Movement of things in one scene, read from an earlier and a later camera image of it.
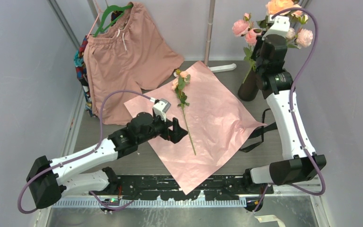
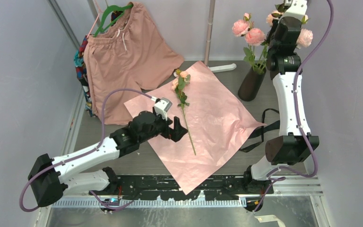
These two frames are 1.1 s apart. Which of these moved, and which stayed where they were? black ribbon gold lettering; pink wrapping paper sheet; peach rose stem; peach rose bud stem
Moved: peach rose stem
Stayed: black ribbon gold lettering; pink wrapping paper sheet; peach rose bud stem
